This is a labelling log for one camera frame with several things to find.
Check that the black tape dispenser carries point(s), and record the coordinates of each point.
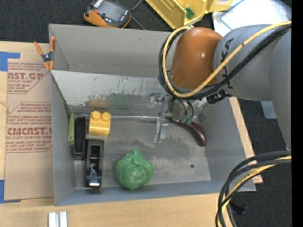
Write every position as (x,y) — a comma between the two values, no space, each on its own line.
(94,164)

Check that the grey metal bin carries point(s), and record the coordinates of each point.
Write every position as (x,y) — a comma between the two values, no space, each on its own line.
(165,150)

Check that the olive green flat block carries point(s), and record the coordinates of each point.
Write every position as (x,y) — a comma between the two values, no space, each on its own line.
(71,131)

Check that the black cylinder on white bracket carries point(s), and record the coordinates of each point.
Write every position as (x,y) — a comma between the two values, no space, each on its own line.
(216,97)

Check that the yellow toy building block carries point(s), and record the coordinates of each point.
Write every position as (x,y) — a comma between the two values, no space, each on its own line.
(99,126)

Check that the dark purple toy eggplant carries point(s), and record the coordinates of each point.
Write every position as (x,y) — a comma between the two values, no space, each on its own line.
(197,132)

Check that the green toy lettuce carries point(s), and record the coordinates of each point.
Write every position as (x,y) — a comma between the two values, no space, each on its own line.
(133,170)

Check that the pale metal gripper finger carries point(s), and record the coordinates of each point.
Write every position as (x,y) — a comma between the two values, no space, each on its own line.
(162,130)
(158,98)

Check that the brown cardboard board red print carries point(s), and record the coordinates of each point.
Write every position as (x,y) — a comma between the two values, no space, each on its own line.
(28,169)

